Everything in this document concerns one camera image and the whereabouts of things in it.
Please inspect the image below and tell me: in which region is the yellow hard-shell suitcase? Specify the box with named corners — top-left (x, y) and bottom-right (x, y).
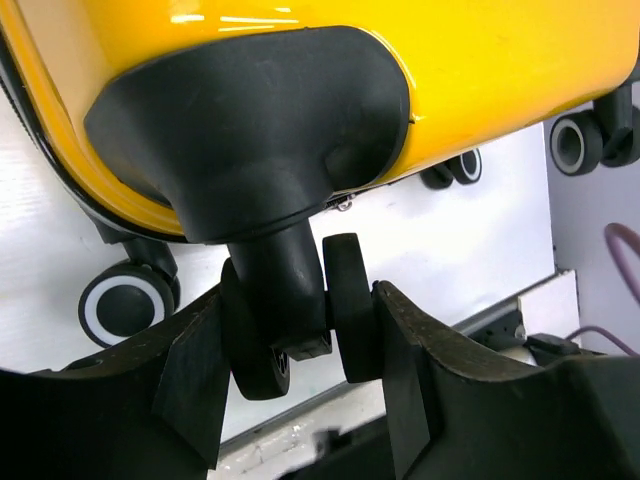
top-left (1, 1), bottom-right (639, 400)

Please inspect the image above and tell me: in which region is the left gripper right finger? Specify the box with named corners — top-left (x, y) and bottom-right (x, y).
top-left (373, 281), bottom-right (639, 479)

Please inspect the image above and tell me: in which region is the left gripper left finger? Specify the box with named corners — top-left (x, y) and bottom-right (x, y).
top-left (1, 289), bottom-right (230, 479)

